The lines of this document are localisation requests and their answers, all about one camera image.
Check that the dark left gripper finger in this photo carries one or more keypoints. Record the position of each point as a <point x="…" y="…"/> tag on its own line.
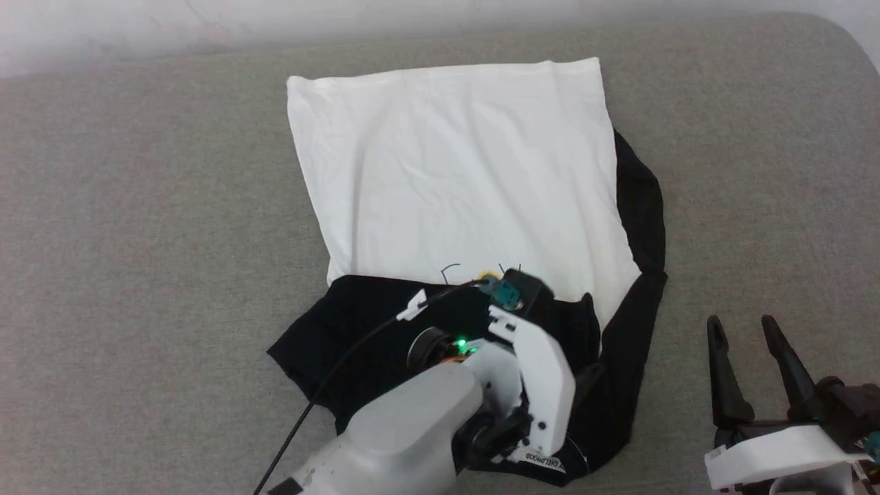
<point x="588" y="381"/>

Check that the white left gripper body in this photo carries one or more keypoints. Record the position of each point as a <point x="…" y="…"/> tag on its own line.
<point x="546" y="385"/>

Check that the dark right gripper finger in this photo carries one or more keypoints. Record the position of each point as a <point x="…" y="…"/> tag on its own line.
<point x="730" y="399"/>
<point x="797" y="392"/>

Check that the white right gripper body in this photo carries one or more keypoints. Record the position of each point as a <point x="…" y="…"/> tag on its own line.
<point x="777" y="454"/>

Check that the black and white shirt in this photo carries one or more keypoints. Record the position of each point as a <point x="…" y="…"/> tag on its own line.
<point x="454" y="172"/>

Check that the grey-green fabric sofa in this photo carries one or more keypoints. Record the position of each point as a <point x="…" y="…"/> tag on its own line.
<point x="137" y="275"/>

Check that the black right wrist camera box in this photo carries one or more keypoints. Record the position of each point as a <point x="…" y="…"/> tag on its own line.
<point x="849" y="405"/>

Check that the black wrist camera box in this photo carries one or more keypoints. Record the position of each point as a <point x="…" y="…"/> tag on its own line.
<point x="849" y="405"/>
<point x="533" y="292"/>

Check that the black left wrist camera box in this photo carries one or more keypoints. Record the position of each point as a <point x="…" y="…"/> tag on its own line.
<point x="533" y="292"/>

